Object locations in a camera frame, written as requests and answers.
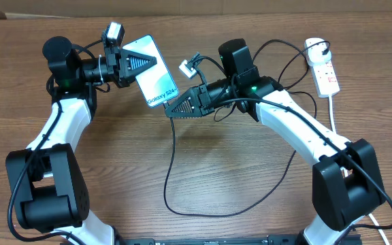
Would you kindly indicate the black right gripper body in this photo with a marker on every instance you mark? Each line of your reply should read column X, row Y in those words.
column 208, row 107

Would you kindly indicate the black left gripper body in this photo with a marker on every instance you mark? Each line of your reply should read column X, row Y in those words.
column 113, row 69

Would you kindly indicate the blue screen smartphone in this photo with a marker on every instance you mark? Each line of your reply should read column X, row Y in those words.
column 156, row 83

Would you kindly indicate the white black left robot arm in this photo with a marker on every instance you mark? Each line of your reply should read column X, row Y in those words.
column 48, row 191

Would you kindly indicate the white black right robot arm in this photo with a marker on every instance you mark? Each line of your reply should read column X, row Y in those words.
column 346, row 180

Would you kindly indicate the white charger plug adapter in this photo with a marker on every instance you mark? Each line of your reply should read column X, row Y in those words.
column 317, row 51

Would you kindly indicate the white power strip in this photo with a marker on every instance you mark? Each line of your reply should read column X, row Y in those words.
column 325, row 80

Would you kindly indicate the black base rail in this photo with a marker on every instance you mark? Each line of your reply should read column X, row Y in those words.
column 268, row 240

